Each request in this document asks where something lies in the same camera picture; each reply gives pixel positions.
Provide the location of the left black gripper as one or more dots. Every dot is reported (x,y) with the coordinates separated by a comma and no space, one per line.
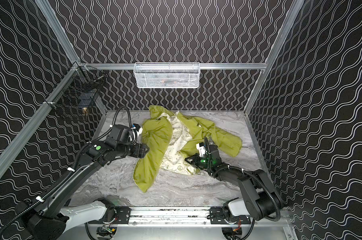
(140,150)

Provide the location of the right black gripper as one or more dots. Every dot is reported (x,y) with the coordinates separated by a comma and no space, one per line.
(196,160)

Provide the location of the green zip-up jacket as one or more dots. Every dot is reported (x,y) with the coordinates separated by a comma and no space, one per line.
(171,138)

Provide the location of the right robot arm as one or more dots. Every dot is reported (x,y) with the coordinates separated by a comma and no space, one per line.
(259,198)

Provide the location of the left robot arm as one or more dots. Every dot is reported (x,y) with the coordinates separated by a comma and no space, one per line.
(42,216)

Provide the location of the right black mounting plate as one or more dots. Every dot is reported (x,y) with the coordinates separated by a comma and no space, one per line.
(221,215)

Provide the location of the black mounting plate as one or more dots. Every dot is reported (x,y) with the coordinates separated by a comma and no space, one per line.
(221,215)
(114,215)

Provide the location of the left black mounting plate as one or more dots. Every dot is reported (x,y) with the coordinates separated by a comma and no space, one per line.
(114,215)

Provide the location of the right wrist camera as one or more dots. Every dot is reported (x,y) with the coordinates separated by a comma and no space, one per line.
(202,151)

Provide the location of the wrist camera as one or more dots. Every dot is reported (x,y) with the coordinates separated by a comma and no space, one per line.
(123,135)
(202,151)

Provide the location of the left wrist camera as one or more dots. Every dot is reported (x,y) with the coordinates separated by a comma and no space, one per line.
(123,135)

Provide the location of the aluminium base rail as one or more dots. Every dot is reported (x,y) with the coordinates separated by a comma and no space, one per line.
(143,216)

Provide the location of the white mesh wall basket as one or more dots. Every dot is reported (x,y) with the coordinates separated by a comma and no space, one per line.
(167,75)

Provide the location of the black wire wall basket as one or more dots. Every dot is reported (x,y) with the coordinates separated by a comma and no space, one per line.
(77,101)

